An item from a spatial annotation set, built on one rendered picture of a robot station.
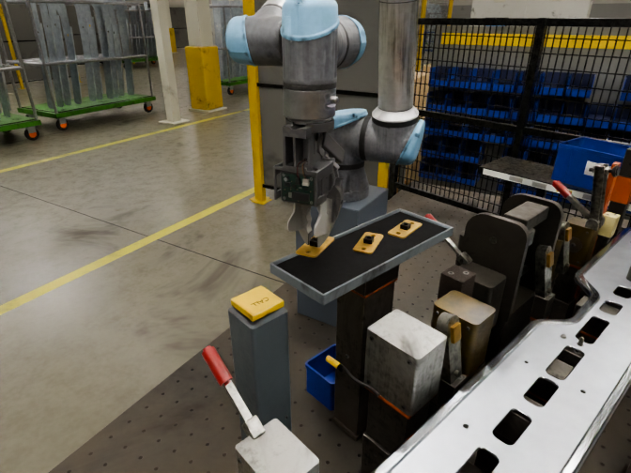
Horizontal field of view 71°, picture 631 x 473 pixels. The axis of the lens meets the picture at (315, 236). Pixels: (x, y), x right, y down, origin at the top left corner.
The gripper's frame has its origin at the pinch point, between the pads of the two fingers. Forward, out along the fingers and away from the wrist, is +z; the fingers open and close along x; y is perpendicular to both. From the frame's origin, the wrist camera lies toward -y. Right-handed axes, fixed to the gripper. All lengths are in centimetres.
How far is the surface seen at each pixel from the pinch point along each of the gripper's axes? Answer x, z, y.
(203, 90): -502, 82, -603
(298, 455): 10.6, 16.0, 27.7
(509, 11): -22, -45, -734
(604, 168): 49, 0, -67
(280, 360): -0.2, 16.7, 13.0
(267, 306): -1.6, 6.0, 13.8
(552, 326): 41, 22, -24
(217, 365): -3.6, 9.8, 24.1
